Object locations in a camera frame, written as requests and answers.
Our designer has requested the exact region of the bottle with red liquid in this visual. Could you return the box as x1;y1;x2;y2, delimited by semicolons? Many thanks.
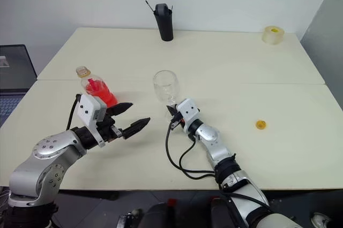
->
74;65;119;107

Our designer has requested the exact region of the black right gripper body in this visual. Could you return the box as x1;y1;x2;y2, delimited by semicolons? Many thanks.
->
173;109;186;129

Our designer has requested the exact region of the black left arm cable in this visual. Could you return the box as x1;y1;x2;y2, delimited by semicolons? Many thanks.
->
65;93;83;131

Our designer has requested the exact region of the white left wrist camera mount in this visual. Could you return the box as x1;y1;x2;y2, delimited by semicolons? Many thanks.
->
74;93;108;149

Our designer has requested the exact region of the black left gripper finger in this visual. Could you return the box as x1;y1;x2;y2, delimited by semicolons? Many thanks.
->
122;117;152;140
106;102;134;118

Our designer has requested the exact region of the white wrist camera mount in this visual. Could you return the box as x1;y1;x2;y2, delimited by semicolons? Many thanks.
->
175;98;202;134
74;93;108;149

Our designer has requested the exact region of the dark grey laptop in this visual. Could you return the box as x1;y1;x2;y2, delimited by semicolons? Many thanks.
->
0;44;38;126

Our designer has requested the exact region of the clear wine glass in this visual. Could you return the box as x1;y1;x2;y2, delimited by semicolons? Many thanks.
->
152;70;180;123

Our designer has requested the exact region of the translucent tape roll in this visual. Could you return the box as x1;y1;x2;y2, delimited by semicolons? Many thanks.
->
262;25;285;45

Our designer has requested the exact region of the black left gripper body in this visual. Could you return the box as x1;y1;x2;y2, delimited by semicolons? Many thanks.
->
95;113;125;143

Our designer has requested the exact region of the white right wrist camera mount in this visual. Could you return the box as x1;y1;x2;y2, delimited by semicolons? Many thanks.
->
175;98;202;134

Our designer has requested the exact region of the black tapered holder cup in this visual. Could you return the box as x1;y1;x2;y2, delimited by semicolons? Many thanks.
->
154;3;175;42

